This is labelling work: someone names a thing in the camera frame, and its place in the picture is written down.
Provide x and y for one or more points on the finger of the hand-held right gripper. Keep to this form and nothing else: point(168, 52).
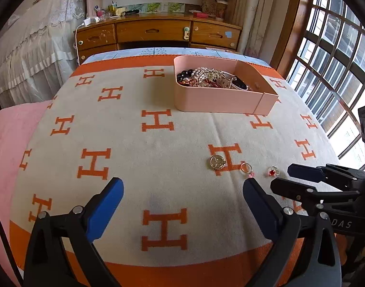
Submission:
point(305, 172)
point(293, 189)

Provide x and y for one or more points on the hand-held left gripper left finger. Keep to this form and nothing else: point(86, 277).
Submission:
point(106, 206)

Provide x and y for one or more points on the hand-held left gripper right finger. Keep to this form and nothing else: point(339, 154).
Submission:
point(257, 203)

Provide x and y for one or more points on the round gold pendant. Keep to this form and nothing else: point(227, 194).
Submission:
point(217, 162)

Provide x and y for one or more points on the pink plastic jewelry box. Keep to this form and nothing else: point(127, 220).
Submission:
point(215, 100)

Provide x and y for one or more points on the orange beige printed blanket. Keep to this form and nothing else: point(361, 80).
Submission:
point(170, 161)

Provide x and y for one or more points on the pink blanket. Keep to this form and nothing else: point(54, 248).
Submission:
point(12, 143)

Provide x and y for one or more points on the metal window grille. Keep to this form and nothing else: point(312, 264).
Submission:
point(334, 59)

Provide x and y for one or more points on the blue tree print bedsheet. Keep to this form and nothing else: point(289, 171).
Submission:
point(125, 53)

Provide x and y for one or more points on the pale floral curtain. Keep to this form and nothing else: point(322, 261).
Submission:
point(257, 15)

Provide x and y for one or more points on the white lace furniture cover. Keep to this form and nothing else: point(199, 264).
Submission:
point(30, 50)

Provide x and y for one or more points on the wooden desk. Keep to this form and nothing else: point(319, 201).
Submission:
point(154, 31)

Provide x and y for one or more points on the patterned paper cup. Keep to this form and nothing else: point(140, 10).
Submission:
point(221, 10)

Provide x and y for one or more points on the green white drawer lock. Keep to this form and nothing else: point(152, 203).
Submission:
point(186, 33)

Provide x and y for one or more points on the white charger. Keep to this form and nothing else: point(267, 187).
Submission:
point(91, 21)

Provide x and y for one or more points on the red flat box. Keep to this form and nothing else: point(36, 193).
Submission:
point(200, 15)

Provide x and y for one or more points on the green fruit print panel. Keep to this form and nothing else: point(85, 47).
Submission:
point(152, 7)

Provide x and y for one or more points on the wooden window frame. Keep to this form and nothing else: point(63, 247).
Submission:
point(293, 21)

